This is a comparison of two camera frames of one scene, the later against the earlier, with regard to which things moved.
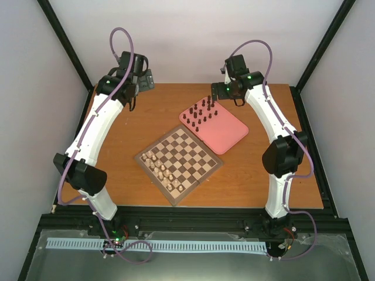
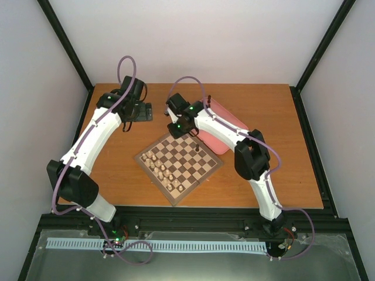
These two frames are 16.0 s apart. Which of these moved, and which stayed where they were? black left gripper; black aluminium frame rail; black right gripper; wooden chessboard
Moved: black left gripper; black right gripper
Stayed: wooden chessboard; black aluminium frame rail
